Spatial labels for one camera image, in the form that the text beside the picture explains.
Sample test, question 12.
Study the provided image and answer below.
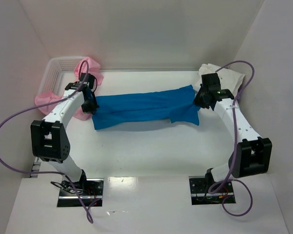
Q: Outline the blue t shirt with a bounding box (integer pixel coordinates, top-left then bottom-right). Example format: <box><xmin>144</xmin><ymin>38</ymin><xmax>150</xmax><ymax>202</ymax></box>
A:
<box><xmin>92</xmin><ymin>85</ymin><xmax>200</xmax><ymax>130</ymax></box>

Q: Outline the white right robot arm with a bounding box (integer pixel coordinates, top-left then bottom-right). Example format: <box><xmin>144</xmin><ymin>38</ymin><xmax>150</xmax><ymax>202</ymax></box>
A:
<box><xmin>194</xmin><ymin>73</ymin><xmax>272</xmax><ymax>182</ymax></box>

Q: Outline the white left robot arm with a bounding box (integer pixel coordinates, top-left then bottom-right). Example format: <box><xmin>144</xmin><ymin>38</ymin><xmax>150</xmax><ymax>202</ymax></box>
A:
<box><xmin>30</xmin><ymin>73</ymin><xmax>99</xmax><ymax>194</ymax></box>

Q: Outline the white folded t shirt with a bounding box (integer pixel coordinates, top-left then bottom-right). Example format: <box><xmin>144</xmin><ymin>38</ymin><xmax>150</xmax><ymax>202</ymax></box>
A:
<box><xmin>193</xmin><ymin>63</ymin><xmax>245</xmax><ymax>96</ymax></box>

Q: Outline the pink t shirt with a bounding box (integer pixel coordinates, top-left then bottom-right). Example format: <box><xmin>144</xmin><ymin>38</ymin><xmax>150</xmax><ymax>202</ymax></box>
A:
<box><xmin>35</xmin><ymin>56</ymin><xmax>105</xmax><ymax>121</ymax></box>

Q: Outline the white plastic basket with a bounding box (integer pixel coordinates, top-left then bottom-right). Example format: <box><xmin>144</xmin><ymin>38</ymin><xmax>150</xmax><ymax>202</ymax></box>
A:
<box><xmin>38</xmin><ymin>56</ymin><xmax>84</xmax><ymax>96</ymax></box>

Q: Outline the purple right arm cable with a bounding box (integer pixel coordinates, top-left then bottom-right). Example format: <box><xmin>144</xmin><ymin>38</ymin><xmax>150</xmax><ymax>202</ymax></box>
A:
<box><xmin>209</xmin><ymin>60</ymin><xmax>256</xmax><ymax>216</ymax></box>

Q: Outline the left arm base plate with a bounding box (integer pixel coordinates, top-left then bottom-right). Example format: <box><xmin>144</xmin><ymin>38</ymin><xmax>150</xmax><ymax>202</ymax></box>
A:
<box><xmin>51</xmin><ymin>178</ymin><xmax>104</xmax><ymax>208</ymax></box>

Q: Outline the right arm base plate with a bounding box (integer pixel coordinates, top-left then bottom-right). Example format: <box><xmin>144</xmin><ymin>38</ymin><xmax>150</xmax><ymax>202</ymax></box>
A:
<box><xmin>189</xmin><ymin>176</ymin><xmax>236</xmax><ymax>205</ymax></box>

